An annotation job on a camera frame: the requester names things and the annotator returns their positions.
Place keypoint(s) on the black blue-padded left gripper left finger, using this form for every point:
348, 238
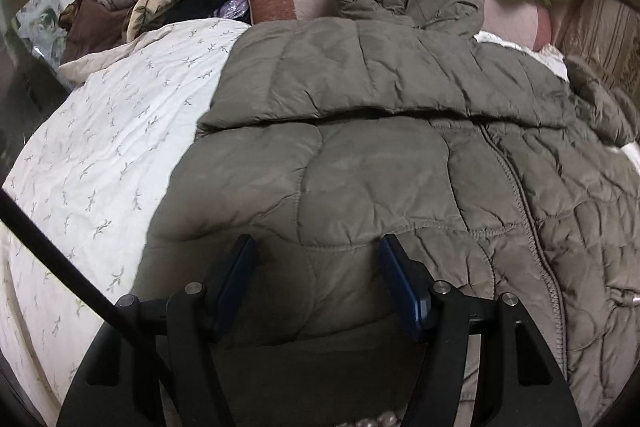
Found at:
197, 317

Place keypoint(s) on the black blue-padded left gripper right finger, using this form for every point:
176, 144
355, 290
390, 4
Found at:
429, 310

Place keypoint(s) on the olive quilted puffer jacket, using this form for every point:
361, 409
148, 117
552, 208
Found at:
391, 117

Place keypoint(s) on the white leaf-print bed sheet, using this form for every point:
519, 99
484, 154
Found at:
91, 177

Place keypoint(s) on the dark brown garment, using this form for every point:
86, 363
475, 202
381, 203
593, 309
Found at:
91, 28

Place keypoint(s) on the striped beige side cushion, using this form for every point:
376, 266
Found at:
605, 34

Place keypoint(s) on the floral plastic bag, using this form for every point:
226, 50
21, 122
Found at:
36, 23

